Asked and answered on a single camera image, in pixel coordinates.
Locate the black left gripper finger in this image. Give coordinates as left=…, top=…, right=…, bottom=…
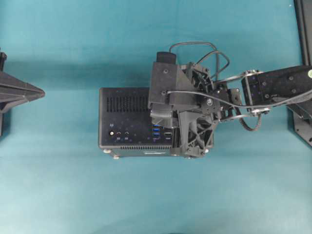
left=0, top=52, right=45, bottom=136

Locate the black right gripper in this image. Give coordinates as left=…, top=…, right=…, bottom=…
left=150, top=62, right=240, bottom=156

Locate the black mini PC box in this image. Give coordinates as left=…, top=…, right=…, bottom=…
left=98, top=87, right=174, bottom=158

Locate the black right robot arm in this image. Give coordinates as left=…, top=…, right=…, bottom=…
left=148, top=62, right=312, bottom=158

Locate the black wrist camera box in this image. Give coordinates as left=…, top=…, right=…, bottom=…
left=148, top=52, right=197, bottom=109

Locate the black camera cable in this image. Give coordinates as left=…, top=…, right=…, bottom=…
left=169, top=41, right=312, bottom=108

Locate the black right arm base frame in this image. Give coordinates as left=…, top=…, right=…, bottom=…
left=288, top=0, right=312, bottom=146

